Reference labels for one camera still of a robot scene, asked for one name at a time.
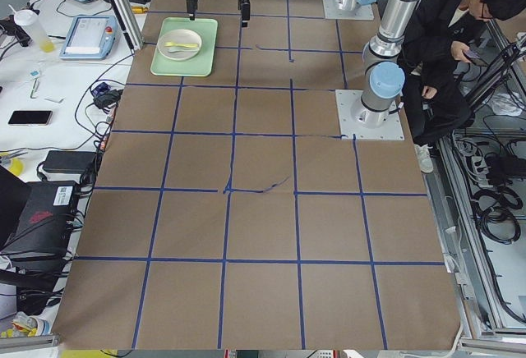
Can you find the person in black jacket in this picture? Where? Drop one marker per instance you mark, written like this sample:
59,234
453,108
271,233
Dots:
436,39

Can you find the blue teach pendant near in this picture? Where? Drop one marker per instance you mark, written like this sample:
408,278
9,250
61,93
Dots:
89,37

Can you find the black computer case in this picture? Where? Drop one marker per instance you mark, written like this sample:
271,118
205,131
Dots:
35,229

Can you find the grey-green plastic spoon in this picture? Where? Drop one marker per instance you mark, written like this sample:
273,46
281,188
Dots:
176,49

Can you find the squeeze bottle yellow liquid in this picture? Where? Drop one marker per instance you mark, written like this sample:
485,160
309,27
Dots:
28,20

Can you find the light green tray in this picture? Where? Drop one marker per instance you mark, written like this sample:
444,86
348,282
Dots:
201,64

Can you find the white round plate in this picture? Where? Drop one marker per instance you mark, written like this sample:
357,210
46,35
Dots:
182,36

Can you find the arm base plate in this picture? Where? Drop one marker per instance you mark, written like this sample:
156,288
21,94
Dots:
359,123
347,10

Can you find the yellow plastic fork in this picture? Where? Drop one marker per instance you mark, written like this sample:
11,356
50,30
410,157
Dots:
191,45

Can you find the aluminium frame post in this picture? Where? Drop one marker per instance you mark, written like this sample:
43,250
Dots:
128,24

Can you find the black power adapter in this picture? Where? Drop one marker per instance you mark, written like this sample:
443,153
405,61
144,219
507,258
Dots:
68,162

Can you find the black smartphone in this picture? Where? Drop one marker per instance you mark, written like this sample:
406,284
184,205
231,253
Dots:
30,118

